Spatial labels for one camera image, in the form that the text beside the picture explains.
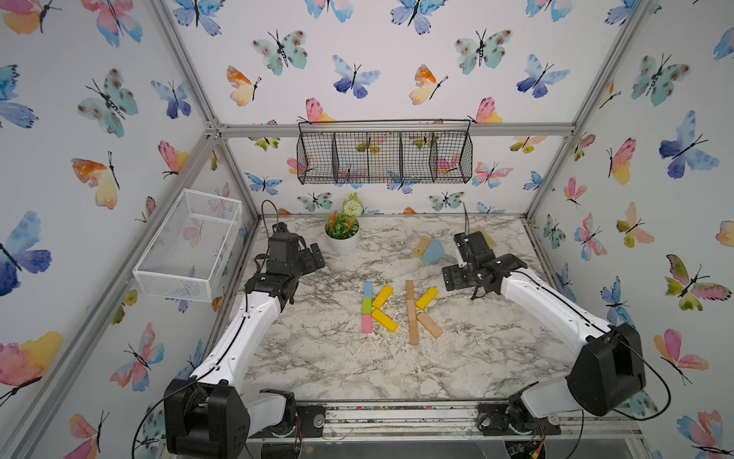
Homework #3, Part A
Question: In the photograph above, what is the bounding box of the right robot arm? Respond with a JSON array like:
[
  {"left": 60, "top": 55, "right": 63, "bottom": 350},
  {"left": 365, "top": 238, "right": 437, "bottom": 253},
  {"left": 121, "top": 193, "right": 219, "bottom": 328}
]
[{"left": 442, "top": 254, "right": 646, "bottom": 433}]

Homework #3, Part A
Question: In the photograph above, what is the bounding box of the black wire wall basket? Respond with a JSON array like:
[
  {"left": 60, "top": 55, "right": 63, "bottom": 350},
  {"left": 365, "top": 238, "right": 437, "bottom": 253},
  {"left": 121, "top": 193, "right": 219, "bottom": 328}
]
[{"left": 291, "top": 120, "right": 473, "bottom": 186}]

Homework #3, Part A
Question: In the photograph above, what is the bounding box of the white mesh wall basket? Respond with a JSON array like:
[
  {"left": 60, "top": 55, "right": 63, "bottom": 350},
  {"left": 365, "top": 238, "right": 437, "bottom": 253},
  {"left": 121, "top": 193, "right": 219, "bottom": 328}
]
[{"left": 133, "top": 189, "right": 242, "bottom": 302}]

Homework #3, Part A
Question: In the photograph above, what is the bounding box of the wooden block bottom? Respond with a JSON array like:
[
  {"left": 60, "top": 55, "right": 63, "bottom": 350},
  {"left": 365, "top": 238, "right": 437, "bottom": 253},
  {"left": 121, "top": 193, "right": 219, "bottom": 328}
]
[{"left": 406, "top": 298, "right": 417, "bottom": 323}]

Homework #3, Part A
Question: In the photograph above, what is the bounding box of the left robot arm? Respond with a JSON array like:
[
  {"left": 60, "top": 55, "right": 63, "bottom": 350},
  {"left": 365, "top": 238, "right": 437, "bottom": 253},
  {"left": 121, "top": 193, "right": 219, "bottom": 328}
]
[{"left": 162, "top": 233, "right": 325, "bottom": 458}]

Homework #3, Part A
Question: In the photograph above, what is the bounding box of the potted plant white pot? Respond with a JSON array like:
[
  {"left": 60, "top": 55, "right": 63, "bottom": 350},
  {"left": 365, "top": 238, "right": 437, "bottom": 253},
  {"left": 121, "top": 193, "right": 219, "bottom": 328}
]
[{"left": 324, "top": 191, "right": 364, "bottom": 256}]

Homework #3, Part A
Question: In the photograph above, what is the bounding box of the blue hand brush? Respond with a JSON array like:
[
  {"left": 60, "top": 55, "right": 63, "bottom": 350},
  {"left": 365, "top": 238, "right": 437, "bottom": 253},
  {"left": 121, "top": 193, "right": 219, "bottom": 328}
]
[{"left": 412, "top": 235, "right": 447, "bottom": 264}]

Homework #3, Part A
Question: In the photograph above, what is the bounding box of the blue block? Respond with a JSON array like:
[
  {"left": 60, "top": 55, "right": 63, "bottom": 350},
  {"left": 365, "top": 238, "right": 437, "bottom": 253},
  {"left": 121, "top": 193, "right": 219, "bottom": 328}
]
[{"left": 363, "top": 281, "right": 374, "bottom": 298}]

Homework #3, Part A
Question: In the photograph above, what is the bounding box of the yellow block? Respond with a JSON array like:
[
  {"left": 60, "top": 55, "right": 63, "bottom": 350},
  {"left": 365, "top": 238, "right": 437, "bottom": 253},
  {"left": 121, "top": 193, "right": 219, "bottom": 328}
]
[
  {"left": 372, "top": 286, "right": 394, "bottom": 310},
  {"left": 415, "top": 288, "right": 439, "bottom": 311},
  {"left": 371, "top": 309, "right": 399, "bottom": 333}
]

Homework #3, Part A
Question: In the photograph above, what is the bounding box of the green block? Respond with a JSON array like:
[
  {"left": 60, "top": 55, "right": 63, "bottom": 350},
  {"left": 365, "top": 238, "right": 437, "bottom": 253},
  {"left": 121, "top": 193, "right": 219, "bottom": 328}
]
[{"left": 361, "top": 298, "right": 373, "bottom": 316}]

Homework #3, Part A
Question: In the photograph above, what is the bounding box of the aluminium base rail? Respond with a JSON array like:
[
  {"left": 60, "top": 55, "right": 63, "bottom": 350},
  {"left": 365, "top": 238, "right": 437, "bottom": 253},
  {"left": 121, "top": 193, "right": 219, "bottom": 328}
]
[{"left": 249, "top": 399, "right": 641, "bottom": 443}]

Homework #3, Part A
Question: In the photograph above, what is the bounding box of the pink block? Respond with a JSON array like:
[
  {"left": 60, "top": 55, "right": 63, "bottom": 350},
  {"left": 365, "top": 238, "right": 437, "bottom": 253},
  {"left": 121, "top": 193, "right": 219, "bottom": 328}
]
[{"left": 361, "top": 314, "right": 373, "bottom": 335}]

